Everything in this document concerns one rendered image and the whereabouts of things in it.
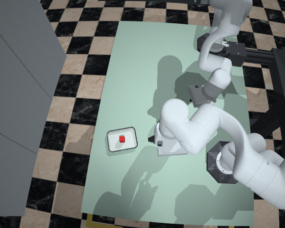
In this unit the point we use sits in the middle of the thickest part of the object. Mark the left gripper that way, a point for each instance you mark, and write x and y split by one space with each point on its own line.
157 137

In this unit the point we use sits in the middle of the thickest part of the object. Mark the red cube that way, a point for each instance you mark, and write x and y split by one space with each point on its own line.
121 139

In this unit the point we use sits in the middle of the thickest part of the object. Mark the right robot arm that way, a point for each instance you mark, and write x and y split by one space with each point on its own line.
228 17

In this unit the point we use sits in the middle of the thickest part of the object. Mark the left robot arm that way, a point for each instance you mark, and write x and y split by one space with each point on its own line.
246 157

